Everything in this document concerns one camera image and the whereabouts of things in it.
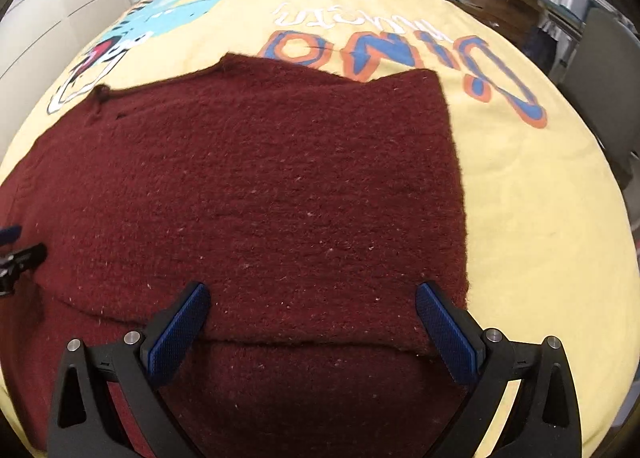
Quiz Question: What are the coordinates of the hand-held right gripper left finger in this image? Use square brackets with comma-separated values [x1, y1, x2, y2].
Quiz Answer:
[47, 282, 211, 458]

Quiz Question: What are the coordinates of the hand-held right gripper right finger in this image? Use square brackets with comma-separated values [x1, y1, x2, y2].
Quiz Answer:
[416, 281, 583, 458]

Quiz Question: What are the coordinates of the dark red towel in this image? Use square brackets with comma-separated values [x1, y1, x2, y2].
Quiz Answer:
[0, 52, 471, 458]

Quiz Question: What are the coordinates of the yellow printed blanket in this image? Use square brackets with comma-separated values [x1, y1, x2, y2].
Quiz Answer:
[0, 0, 638, 458]

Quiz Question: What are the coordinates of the grey chair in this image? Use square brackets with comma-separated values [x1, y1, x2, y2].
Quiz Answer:
[557, 8, 640, 189]

